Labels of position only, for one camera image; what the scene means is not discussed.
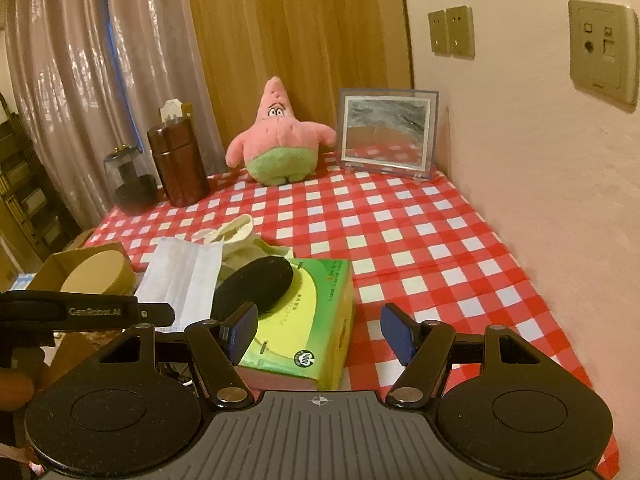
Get black soft pouch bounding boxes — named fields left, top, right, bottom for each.
left=210, top=256, right=294, bottom=321

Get cream yellow cloth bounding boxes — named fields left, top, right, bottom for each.
left=191, top=214, right=294, bottom=274

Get blue checkered cloth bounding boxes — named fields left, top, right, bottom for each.
left=10, top=273, right=36, bottom=290

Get cardboard box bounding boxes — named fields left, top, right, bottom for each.
left=27, top=243, right=132, bottom=292

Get plastic nut jar tan lid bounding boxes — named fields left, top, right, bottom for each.
left=61, top=250, right=136, bottom=296

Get red checkered tablecloth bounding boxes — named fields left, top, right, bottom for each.
left=84, top=150, right=622, bottom=478

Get glass jar dark contents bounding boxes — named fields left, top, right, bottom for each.
left=103, top=145, right=158, bottom=216

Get brown cylindrical canister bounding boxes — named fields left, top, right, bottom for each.
left=148, top=117, right=210, bottom=207

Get pink star plush toy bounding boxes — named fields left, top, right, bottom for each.
left=226, top=76, right=336, bottom=186

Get grey sheer curtain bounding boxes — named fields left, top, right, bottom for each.
left=4, top=0, right=226, bottom=229

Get brown curtain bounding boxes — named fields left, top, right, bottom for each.
left=190, top=0, right=413, bottom=144

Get double wall socket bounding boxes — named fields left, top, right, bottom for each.
left=427, top=6, right=475, bottom=60

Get single wall outlet plate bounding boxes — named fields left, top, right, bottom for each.
left=568, top=0, right=639, bottom=105

